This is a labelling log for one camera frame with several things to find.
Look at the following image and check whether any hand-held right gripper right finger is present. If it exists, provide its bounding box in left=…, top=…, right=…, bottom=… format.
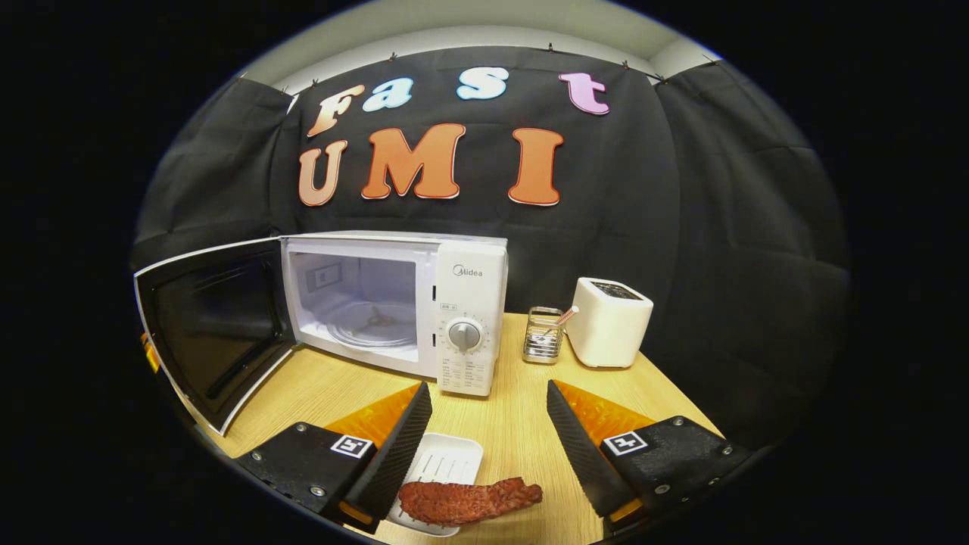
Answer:
left=547, top=380, right=756, bottom=540

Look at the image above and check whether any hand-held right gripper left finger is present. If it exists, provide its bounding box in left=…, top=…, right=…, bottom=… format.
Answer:
left=233, top=382, right=434, bottom=535

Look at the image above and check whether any red meat slice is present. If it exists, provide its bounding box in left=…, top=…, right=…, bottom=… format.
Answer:
left=398, top=477, right=544, bottom=528

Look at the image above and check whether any white microwave oven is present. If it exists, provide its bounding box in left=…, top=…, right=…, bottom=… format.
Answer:
left=135, top=231, right=509, bottom=436

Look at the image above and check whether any white ribbed tray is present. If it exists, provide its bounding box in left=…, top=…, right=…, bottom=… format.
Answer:
left=386, top=433, right=484, bottom=538

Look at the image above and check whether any white toaster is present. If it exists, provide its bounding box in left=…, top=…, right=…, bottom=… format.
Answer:
left=566, top=277, right=654, bottom=369

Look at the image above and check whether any pink striped straw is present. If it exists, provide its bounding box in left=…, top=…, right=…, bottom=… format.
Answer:
left=541, top=305, right=581, bottom=335

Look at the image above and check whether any black backdrop cloth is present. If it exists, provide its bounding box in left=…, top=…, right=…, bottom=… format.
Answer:
left=132, top=47, right=850, bottom=447

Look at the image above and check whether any metal wire holder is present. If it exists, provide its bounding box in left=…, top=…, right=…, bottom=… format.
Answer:
left=522, top=306, right=566, bottom=366

